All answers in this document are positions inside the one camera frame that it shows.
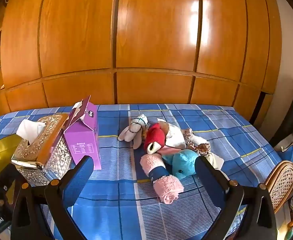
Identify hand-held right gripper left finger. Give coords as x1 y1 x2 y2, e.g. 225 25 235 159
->
10 156 95 240

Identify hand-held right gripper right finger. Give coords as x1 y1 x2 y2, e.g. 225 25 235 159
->
195 156 279 240

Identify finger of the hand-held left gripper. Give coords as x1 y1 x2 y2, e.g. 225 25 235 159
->
0 164 20 205

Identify pink towel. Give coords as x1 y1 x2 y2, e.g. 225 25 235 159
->
140 154 184 205

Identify white cloth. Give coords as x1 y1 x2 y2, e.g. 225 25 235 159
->
207 152 229 178

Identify teal dolphin plush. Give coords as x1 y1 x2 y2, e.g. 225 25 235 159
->
162 149 202 180

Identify ornate silver tissue box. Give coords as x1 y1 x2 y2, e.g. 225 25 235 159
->
11 114 73 187

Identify purple carton box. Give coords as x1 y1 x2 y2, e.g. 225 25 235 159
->
63 95 102 170

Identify brown scrunchie with white sock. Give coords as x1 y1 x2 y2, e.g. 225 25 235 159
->
183 129 208 145

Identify blue plaid bedsheet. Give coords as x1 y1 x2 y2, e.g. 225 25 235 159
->
0 104 293 240

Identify white printed packet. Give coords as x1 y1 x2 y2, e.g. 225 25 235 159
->
157 118 187 150

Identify white tissue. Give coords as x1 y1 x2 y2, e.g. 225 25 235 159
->
16 119 47 145

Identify red plush toy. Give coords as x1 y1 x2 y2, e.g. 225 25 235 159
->
144 123 167 154

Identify beige striped socks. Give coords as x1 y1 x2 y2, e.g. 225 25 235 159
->
118 114 149 150

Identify wooden wardrobe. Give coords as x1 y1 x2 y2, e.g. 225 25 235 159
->
0 0 282 123

